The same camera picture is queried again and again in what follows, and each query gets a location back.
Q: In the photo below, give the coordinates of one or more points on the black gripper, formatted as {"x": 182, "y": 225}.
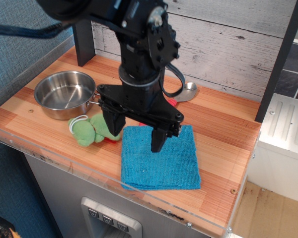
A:
{"x": 143, "y": 104}

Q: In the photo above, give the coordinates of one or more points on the blue cloth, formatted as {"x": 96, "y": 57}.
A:
{"x": 160, "y": 161}

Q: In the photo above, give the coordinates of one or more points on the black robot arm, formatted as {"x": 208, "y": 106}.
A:
{"x": 148, "y": 47}

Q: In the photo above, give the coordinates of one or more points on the green plush toy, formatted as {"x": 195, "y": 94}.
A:
{"x": 87, "y": 130}

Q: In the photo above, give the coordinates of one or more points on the stainless steel pot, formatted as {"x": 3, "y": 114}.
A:
{"x": 66, "y": 94}

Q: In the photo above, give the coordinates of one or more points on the silver dispenser button panel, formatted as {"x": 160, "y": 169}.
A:
{"x": 105, "y": 222}

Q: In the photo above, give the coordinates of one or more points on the clear acrylic table guard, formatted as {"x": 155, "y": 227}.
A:
{"x": 207, "y": 160}

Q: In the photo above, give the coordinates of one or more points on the white grooved side counter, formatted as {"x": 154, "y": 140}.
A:
{"x": 274, "y": 165}

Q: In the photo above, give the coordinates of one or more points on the left dark shelf post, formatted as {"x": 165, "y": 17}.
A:
{"x": 84, "y": 43}

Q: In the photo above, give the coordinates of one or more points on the dark shelf post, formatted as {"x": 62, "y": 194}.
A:
{"x": 279, "y": 64}
{"x": 84, "y": 43}

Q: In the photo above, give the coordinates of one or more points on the right dark shelf post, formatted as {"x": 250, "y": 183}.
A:
{"x": 279, "y": 64}

